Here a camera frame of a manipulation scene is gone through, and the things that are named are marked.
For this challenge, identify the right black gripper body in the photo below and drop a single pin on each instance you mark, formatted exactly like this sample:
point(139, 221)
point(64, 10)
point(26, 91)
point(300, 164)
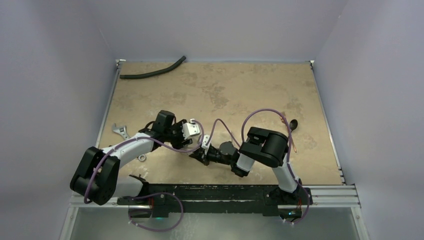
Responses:
point(204, 156)

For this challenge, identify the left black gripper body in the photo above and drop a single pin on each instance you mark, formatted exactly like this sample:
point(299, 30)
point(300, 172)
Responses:
point(176, 136)

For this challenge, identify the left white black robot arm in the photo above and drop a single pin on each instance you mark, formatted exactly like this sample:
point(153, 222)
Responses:
point(97, 176)

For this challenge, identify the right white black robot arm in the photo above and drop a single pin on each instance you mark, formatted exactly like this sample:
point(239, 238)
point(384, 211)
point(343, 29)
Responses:
point(267, 147)

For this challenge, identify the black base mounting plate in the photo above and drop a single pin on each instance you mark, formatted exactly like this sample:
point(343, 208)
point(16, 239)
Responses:
point(162, 211)

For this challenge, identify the black foam tube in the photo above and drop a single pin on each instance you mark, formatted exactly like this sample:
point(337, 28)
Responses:
point(153, 73)

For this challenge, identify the black spoon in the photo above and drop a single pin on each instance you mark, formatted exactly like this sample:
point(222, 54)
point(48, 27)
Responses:
point(293, 124)

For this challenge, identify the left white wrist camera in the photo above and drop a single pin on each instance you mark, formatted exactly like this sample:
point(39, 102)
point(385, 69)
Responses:
point(190, 130)

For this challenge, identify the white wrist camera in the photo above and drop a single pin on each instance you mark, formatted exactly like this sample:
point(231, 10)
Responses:
point(190, 130)
point(206, 142)

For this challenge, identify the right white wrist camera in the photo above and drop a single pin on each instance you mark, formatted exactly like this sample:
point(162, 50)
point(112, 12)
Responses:
point(206, 142)

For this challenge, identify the red handled wrench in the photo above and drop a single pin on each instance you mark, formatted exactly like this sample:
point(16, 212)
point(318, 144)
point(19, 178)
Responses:
point(122, 131)

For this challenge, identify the aluminium frame rail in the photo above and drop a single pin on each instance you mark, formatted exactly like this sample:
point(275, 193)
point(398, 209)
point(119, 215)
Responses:
point(320, 196)

